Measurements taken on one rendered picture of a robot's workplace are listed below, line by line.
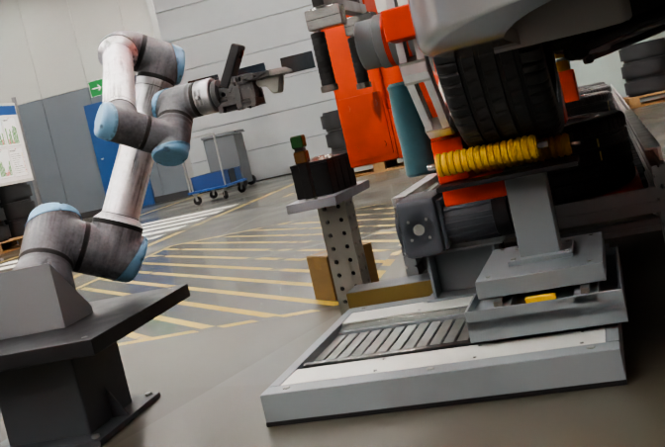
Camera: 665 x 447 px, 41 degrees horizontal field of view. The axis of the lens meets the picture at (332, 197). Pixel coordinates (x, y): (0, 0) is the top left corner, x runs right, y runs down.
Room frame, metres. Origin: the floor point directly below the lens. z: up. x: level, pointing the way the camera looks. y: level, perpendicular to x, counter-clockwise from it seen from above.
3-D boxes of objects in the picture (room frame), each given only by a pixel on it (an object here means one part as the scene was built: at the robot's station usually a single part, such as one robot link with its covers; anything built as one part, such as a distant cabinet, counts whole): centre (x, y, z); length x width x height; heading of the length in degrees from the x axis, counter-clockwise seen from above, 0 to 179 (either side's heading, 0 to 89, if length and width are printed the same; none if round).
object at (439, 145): (2.28, -0.37, 0.48); 0.16 x 0.12 x 0.17; 72
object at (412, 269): (3.94, -0.97, 0.13); 2.47 x 0.85 x 0.27; 162
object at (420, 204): (2.60, -0.38, 0.26); 0.42 x 0.18 x 0.35; 72
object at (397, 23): (1.99, -0.24, 0.85); 0.09 x 0.08 x 0.07; 162
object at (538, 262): (2.24, -0.49, 0.32); 0.40 x 0.30 x 0.28; 162
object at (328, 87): (2.20, -0.05, 0.83); 0.04 x 0.04 x 0.16
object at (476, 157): (2.15, -0.39, 0.51); 0.29 x 0.06 x 0.06; 72
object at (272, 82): (2.23, 0.08, 0.80); 0.09 x 0.03 x 0.06; 72
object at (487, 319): (2.24, -0.49, 0.13); 0.50 x 0.36 x 0.10; 162
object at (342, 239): (3.04, 0.00, 0.21); 0.10 x 0.10 x 0.42; 72
